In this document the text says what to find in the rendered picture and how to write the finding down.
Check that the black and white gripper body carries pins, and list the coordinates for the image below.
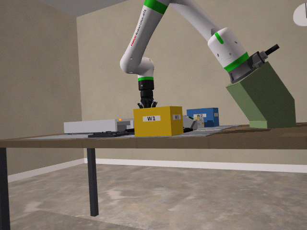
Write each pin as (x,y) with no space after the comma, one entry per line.
(147,95)

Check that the blue open-top bin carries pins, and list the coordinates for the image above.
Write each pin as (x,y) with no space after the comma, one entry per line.
(211,115)

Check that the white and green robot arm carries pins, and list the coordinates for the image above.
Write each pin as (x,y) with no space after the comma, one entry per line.
(222,42)

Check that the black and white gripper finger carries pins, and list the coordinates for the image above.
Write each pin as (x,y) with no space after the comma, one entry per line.
(142,106)
(154,104)

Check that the grey bench mat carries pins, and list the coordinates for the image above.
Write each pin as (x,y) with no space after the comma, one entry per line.
(200,132)

